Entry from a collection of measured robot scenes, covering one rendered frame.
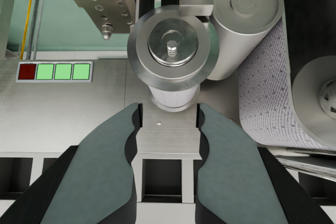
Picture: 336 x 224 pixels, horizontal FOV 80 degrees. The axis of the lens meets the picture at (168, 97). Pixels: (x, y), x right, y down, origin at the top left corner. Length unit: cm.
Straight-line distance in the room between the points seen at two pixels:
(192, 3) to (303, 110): 23
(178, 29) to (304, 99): 22
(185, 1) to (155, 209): 54
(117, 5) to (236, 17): 37
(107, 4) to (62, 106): 34
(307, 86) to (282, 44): 8
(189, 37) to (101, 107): 43
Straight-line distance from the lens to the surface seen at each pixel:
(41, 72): 78
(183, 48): 31
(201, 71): 32
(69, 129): 71
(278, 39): 40
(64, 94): 73
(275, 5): 40
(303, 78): 37
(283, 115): 38
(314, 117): 37
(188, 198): 65
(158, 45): 31
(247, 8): 38
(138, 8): 38
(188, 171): 64
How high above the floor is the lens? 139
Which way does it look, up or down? 11 degrees down
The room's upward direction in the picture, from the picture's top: 180 degrees counter-clockwise
